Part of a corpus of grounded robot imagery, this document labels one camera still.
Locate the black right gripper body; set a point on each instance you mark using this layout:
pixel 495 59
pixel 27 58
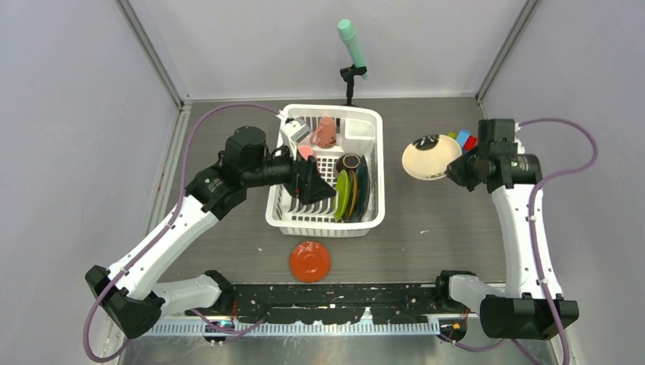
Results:
pixel 465 169

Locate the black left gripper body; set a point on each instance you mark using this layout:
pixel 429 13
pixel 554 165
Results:
pixel 283 169

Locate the green plastic plate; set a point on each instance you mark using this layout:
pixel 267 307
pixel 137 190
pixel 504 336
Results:
pixel 342 188

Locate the brown ceramic bowl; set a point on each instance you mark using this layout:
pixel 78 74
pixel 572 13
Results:
pixel 347 162

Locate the pink mug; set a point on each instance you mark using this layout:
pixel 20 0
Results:
pixel 324 136

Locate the yellow patterned plate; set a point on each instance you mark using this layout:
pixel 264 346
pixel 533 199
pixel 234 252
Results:
pixel 353 196

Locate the teal square plate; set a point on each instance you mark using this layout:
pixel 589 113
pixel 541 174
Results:
pixel 363 192

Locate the white patterned bowl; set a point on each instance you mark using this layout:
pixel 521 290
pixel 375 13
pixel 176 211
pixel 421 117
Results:
pixel 428 157

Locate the cream pink cup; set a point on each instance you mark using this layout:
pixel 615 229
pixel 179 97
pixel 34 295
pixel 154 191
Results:
pixel 306 151

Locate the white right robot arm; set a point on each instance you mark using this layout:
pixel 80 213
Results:
pixel 531 306

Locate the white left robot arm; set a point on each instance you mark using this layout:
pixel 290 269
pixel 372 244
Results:
pixel 130 292

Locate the white plastic dish rack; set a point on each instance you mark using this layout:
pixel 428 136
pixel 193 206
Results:
pixel 360 132

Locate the colourful toy blocks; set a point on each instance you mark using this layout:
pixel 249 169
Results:
pixel 466 140

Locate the orange red bowl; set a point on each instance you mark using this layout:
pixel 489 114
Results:
pixel 310 262

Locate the green microphone on stand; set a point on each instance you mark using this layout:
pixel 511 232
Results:
pixel 348 35

